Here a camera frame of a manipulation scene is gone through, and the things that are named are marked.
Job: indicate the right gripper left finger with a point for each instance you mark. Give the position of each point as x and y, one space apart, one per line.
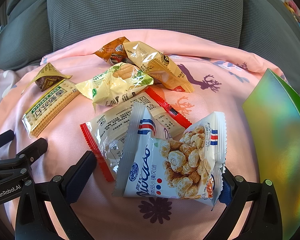
33 220

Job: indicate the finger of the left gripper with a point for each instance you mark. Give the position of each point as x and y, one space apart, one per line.
6 137
20 166

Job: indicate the green cracker packet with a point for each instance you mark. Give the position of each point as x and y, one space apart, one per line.
45 109

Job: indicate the small brown yellow snack packet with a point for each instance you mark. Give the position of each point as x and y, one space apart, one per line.
47 77

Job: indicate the white blue popcorn snack bag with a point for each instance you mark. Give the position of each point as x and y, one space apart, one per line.
188 168

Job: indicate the white red-edged snack packet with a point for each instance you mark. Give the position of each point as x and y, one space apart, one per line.
147 112

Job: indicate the pale green biscuit snack bag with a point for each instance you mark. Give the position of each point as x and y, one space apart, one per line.
116 85

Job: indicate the orange brown snack packet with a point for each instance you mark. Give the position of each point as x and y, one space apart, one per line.
113 52

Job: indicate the tan golden snack packet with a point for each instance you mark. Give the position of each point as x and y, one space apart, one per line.
158 65

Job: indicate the mauve leaf pattern blanket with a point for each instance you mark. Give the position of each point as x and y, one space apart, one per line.
8 78

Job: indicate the green holographic cardboard box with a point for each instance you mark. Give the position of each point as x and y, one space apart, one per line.
273 114

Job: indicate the grey sofa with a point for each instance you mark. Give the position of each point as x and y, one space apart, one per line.
31 29

